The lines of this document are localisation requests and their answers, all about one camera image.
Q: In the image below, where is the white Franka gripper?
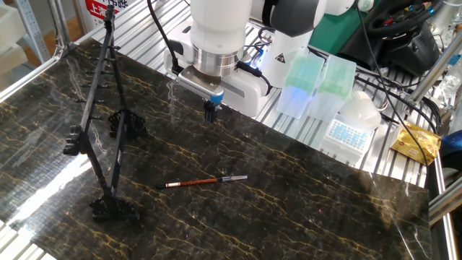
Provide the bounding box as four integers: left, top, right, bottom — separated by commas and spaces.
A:
164, 19, 271, 123

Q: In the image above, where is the black gold marble mat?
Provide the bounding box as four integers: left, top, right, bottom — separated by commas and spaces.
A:
0, 38, 432, 260

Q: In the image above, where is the red white sign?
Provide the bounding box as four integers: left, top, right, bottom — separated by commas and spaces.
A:
84, 0, 126, 26

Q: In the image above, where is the gold foil packet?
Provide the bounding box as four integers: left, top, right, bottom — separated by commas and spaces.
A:
390, 121, 442, 166

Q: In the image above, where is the silver wrist camera blue cap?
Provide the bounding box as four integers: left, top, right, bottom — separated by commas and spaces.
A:
175, 65, 225, 106

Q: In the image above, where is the white plastic tip rack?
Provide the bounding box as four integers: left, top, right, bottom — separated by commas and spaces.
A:
319, 118, 375, 165

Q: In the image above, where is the grey perforated shelf post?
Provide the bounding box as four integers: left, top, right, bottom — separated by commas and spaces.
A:
14, 0, 51, 63

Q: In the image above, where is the green board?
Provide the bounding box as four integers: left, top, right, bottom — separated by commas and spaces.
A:
309, 13, 365, 56

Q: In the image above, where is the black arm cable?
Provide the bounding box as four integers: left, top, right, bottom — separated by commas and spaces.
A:
146, 0, 183, 76

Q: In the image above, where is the white round plastic dome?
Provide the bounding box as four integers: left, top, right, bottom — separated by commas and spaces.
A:
339, 90, 383, 131

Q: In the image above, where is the aluminium frame strut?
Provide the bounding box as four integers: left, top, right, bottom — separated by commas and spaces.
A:
407, 32, 462, 105
48, 0, 73, 51

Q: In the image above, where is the white foam box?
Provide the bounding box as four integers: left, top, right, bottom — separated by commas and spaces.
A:
0, 3, 28, 48

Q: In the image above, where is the black steering wheel controller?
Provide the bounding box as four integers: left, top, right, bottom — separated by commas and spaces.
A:
339, 0, 442, 77

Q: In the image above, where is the blue round object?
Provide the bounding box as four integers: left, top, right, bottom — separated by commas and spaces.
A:
440, 129, 462, 170

